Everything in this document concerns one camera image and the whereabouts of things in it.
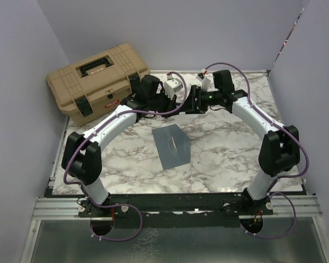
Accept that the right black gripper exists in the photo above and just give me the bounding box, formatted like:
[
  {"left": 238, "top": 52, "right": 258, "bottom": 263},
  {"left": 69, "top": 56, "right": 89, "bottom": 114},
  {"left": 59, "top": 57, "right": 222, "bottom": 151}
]
[{"left": 179, "top": 84, "right": 222, "bottom": 115}]

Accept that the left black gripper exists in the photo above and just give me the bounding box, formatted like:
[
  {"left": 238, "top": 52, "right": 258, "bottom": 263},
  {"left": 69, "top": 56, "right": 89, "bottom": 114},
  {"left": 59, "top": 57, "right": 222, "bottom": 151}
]
[{"left": 148, "top": 88, "right": 179, "bottom": 119}]

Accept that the grey paper envelope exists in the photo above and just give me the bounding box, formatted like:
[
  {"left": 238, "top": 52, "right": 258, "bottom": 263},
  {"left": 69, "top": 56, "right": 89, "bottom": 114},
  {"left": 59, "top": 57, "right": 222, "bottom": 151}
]
[{"left": 152, "top": 124, "right": 191, "bottom": 170}]

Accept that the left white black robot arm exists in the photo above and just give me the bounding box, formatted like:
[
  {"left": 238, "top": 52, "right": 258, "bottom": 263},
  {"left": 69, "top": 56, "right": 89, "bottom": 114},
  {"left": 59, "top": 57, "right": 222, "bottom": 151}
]
[{"left": 61, "top": 75, "right": 175, "bottom": 216}]

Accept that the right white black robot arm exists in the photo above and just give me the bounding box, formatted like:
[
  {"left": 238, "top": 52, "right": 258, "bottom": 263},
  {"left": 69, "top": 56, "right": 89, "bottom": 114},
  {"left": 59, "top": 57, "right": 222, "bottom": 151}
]
[{"left": 180, "top": 70, "right": 300, "bottom": 214}]

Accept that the tan plastic toolbox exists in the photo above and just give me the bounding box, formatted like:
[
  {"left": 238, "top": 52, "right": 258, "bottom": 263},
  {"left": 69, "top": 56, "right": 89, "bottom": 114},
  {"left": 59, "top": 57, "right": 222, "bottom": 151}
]
[{"left": 46, "top": 43, "right": 150, "bottom": 126}]

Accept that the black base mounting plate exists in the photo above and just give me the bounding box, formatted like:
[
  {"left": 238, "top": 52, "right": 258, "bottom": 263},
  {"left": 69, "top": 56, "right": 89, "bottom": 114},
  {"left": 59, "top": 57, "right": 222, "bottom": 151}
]
[{"left": 78, "top": 192, "right": 273, "bottom": 228}]

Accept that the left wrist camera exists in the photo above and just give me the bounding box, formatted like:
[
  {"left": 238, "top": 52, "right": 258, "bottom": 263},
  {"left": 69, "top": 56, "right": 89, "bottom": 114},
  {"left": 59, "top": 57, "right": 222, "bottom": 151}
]
[{"left": 163, "top": 78, "right": 183, "bottom": 99}]

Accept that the aluminium frame rail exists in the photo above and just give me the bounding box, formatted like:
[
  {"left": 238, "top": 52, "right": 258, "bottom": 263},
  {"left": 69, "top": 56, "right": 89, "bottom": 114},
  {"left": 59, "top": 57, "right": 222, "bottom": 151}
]
[{"left": 32, "top": 195, "right": 322, "bottom": 220}]

